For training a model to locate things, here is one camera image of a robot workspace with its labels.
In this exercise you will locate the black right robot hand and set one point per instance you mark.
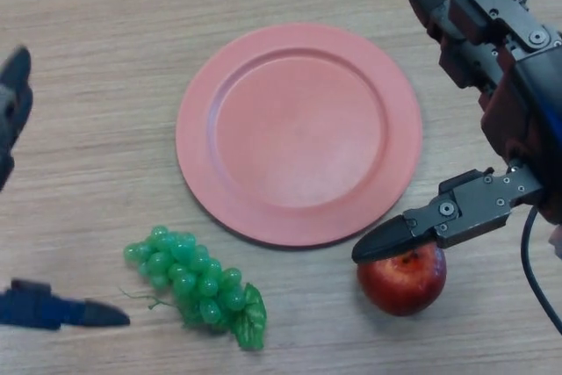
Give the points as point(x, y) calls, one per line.
point(522, 85)

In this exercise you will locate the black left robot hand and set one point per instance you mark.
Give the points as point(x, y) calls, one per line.
point(26, 309)

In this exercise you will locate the green grapes bunch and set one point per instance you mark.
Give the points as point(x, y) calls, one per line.
point(189, 278)

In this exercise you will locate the pink round plate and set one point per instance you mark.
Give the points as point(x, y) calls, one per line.
point(298, 129)

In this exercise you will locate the red apple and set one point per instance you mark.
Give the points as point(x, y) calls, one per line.
point(399, 287)

